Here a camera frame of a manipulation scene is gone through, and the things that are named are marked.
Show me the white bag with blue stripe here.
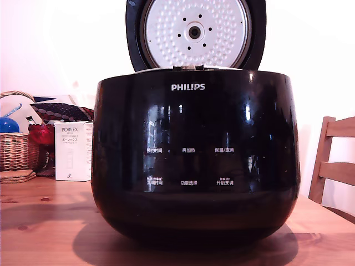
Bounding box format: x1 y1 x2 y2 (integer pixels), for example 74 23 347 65
0 95 44 134

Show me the stack of cork coasters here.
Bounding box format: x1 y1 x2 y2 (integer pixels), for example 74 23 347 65
0 169 37 184

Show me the black Philips rice cooker body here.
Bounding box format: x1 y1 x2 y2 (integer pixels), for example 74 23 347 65
92 68 302 242

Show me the red glass bowl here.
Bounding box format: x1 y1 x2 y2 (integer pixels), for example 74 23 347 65
27 124 56 171

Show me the blue ball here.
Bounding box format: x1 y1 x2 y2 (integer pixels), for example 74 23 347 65
0 116 21 134

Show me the dark patterned cloth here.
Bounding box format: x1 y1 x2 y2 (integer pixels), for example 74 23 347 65
29 102 95 125

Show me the wooden chair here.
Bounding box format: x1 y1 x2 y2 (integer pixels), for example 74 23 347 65
308 116 355 217

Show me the black rice cooker lid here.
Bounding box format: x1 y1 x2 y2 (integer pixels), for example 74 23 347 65
125 0 267 73

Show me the woven wicker basket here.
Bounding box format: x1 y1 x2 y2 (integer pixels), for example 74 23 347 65
0 90 40 172

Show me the white Porlex box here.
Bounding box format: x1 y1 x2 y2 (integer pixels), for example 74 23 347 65
54 120 94 182

